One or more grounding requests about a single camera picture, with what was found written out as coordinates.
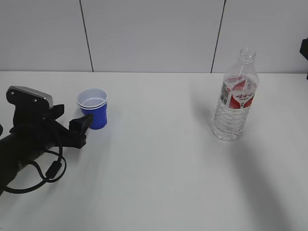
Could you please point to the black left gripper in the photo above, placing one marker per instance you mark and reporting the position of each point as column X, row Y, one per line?
column 44, row 132

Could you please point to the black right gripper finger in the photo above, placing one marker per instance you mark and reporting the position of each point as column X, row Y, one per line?
column 304, row 48

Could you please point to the blue paper cup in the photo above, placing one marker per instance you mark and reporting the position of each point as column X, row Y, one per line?
column 94, row 101

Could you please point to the clear Wahaha water bottle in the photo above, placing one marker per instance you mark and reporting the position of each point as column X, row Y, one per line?
column 237, row 92

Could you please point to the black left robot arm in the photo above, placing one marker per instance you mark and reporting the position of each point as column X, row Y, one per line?
column 50, row 165

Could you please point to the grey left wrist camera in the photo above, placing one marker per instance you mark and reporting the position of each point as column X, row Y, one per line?
column 28, row 102

